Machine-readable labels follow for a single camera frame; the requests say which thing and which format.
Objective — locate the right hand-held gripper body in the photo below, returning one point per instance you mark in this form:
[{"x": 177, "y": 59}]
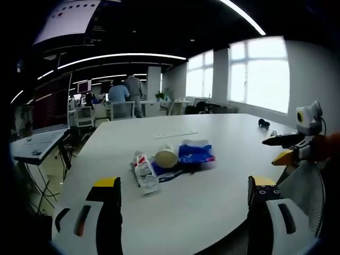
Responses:
[{"x": 308, "y": 119}]

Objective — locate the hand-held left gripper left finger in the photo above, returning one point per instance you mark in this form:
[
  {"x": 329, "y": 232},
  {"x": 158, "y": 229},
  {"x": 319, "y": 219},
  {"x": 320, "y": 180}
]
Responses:
[{"x": 69, "y": 233}]

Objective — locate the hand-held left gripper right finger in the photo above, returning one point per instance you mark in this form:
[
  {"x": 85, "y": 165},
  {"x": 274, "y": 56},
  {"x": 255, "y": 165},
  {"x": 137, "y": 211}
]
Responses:
[{"x": 289, "y": 233}]

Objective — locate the small white object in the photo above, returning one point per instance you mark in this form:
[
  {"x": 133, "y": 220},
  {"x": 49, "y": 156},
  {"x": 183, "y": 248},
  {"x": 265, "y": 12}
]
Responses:
[{"x": 273, "y": 132}]

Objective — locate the small black object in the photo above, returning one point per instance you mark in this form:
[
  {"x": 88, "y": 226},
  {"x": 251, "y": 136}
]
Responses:
[{"x": 264, "y": 123}]

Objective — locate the blue snack packet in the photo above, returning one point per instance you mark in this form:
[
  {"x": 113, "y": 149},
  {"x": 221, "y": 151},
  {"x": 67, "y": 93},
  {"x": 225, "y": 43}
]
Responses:
[{"x": 196, "y": 154}]

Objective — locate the clear plastic water bottle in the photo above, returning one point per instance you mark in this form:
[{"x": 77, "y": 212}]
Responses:
[{"x": 144, "y": 172}]

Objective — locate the beige paper cup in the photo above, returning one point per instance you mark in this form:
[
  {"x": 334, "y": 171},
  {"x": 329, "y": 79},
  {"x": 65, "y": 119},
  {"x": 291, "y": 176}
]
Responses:
[{"x": 166, "y": 158}]

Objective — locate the grey mesh office chair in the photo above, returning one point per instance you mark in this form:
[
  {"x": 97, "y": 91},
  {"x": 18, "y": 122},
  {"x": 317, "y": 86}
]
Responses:
[{"x": 305, "y": 186}]

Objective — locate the large window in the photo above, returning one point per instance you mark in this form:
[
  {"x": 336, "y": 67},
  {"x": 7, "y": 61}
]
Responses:
[
  {"x": 199, "y": 74},
  {"x": 259, "y": 73}
]

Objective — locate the white side desk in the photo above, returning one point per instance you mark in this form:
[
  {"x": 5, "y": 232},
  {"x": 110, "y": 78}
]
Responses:
[{"x": 34, "y": 155}]

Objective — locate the white table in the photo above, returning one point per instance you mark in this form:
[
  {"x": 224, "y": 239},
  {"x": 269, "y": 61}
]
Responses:
[{"x": 202, "y": 207}]

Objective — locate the white office chair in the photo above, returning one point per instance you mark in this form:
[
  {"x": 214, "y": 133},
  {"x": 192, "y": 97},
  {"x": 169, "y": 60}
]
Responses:
[
  {"x": 122, "y": 110},
  {"x": 85, "y": 116}
]

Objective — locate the straight ceiling light strip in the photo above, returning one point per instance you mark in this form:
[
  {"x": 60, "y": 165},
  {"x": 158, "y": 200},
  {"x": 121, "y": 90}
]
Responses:
[{"x": 245, "y": 16}]

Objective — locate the green potted plant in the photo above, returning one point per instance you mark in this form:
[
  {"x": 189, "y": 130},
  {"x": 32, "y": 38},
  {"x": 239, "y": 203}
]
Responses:
[{"x": 160, "y": 95}]

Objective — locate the background computer monitor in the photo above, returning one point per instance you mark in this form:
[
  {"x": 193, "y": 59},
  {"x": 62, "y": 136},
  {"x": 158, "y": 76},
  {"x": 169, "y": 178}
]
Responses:
[{"x": 84, "y": 86}]

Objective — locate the curved ceiling light strip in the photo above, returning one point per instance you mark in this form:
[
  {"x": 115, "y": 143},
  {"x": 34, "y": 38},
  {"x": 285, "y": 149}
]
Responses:
[{"x": 119, "y": 58}]

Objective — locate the hanging bright screen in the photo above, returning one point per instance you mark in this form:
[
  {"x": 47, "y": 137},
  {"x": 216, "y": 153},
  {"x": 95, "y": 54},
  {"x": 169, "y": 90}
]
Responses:
[{"x": 67, "y": 18}]

